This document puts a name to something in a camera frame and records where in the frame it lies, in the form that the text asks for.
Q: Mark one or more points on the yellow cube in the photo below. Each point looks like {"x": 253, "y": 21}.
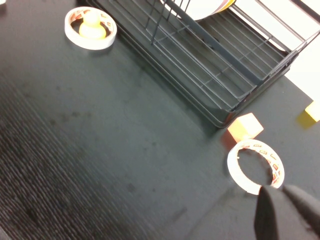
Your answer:
{"x": 312, "y": 112}

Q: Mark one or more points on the light grey plate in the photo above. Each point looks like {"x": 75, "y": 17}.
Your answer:
{"x": 197, "y": 10}

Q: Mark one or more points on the yellow plate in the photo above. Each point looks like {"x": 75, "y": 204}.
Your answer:
{"x": 230, "y": 3}

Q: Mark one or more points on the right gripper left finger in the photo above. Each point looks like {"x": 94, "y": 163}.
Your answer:
{"x": 266, "y": 215}

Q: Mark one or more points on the orange cube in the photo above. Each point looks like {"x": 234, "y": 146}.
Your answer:
{"x": 243, "y": 127}

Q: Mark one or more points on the pale pink plate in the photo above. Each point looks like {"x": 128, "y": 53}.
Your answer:
{"x": 222, "y": 6}

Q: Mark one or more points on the white tape roll red print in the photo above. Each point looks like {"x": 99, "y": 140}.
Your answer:
{"x": 75, "y": 37}
{"x": 232, "y": 170}

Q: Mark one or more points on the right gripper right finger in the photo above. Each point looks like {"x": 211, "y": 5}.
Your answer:
{"x": 300, "y": 220}

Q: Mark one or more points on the yellow rubber duck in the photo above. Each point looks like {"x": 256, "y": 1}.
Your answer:
{"x": 91, "y": 30}

